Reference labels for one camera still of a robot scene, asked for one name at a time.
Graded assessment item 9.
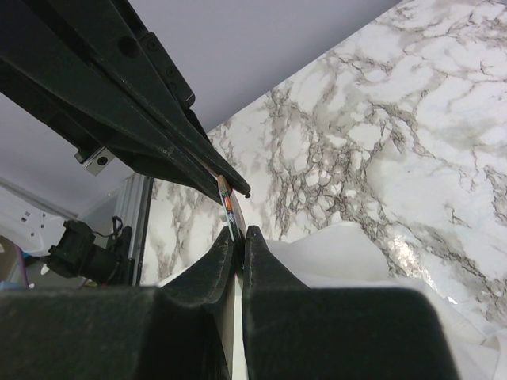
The round blue orange brooch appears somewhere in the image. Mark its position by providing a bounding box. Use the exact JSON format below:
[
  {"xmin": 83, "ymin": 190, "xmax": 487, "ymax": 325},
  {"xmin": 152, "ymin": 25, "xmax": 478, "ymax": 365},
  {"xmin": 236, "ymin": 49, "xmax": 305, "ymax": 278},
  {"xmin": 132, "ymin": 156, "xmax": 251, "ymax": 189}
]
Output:
[{"xmin": 217, "ymin": 175, "xmax": 246, "ymax": 245}]

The aluminium frame rail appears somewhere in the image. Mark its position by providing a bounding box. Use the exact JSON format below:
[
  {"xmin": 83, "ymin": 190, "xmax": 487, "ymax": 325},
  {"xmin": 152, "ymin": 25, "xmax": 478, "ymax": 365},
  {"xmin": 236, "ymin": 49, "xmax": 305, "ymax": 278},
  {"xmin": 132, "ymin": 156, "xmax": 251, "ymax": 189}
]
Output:
[{"xmin": 114, "ymin": 173, "xmax": 153, "ymax": 286}]

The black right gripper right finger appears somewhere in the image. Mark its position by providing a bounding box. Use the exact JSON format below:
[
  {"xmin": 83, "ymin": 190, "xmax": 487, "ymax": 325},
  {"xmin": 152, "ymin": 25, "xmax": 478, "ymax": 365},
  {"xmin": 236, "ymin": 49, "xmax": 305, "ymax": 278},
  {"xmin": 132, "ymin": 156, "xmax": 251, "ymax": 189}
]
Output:
[{"xmin": 242, "ymin": 226, "xmax": 459, "ymax": 379}]

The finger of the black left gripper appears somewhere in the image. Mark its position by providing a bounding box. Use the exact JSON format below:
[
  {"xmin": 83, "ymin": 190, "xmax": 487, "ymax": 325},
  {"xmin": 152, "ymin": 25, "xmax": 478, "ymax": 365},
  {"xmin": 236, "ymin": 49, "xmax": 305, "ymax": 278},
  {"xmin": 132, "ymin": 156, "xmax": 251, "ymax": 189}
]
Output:
[
  {"xmin": 51, "ymin": 1, "xmax": 250, "ymax": 197},
  {"xmin": 0, "ymin": 0, "xmax": 225, "ymax": 206}
]

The white t-shirt with flower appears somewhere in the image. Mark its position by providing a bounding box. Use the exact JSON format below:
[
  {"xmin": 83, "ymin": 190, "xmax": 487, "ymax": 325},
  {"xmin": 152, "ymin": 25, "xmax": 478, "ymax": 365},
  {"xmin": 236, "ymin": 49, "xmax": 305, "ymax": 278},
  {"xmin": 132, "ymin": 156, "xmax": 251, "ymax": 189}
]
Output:
[{"xmin": 156, "ymin": 221, "xmax": 507, "ymax": 380}]

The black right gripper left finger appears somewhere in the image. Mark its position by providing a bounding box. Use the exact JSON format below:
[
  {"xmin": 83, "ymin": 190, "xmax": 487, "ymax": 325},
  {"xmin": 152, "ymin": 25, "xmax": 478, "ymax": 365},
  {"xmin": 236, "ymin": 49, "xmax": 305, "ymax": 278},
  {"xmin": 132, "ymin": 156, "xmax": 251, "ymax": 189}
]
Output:
[{"xmin": 1, "ymin": 230, "xmax": 234, "ymax": 379}]

